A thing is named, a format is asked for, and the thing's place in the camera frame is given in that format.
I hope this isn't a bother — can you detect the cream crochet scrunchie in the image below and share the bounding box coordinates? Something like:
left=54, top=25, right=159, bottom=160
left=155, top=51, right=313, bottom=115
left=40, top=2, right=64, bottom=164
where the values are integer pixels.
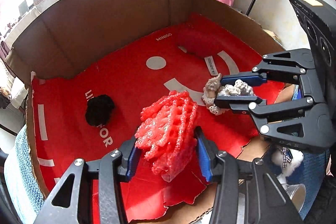
left=202, top=74, right=254, bottom=115

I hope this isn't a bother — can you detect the white fluffy bow scrunchie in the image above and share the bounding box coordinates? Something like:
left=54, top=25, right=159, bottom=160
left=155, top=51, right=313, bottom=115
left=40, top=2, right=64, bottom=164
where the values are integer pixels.
left=271, top=146, right=304, bottom=177

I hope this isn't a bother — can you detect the red foam net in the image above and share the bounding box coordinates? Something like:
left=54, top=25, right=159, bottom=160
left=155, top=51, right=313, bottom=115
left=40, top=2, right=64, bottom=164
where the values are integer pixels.
left=134, top=90, right=198, bottom=182

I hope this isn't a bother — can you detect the black pompom scrunchie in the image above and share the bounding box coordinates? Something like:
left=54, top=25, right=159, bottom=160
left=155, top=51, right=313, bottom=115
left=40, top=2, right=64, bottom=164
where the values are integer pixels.
left=85, top=94, right=115, bottom=127

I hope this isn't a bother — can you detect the glass jar of capsules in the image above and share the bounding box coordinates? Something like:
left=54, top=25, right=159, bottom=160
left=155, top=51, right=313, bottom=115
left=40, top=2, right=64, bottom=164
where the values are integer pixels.
left=277, top=174, right=306, bottom=212

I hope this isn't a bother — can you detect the blue knitted blanket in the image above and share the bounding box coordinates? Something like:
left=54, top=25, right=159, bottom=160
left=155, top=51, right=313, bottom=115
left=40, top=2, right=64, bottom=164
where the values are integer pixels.
left=14, top=84, right=332, bottom=222

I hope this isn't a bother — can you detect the brown cardboard box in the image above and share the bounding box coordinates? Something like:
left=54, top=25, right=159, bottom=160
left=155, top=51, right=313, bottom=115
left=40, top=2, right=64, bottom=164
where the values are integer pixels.
left=4, top=0, right=289, bottom=224

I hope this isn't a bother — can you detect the black camera housing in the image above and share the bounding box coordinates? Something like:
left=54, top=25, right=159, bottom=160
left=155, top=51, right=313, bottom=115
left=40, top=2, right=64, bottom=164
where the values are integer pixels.
left=289, top=0, right=335, bottom=107

